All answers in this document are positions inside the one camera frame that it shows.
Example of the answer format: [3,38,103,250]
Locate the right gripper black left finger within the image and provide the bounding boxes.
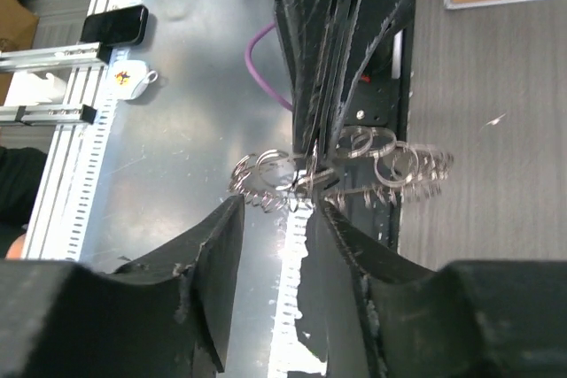
[1,196,245,377]

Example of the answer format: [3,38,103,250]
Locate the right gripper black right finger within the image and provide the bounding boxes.
[296,201,566,377]

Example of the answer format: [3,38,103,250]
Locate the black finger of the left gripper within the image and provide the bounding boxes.
[327,0,404,157]
[275,0,332,154]

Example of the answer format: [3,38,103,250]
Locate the chain of silver keyrings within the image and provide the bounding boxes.
[228,125,456,213]

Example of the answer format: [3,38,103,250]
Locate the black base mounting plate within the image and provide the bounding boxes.
[340,27,416,251]

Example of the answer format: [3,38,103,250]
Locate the black phone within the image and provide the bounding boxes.
[79,4,150,48]

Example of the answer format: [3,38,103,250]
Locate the white teacup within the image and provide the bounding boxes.
[109,59,159,101]

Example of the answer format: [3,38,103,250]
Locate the person in black clothes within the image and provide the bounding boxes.
[1,146,47,258]

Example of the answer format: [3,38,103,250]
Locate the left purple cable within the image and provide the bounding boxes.
[245,21,294,112]

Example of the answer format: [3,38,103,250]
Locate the slotted grey cable duct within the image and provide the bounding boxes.
[21,0,142,261]

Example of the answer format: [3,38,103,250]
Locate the aluminium frame rail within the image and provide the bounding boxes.
[1,42,112,127]

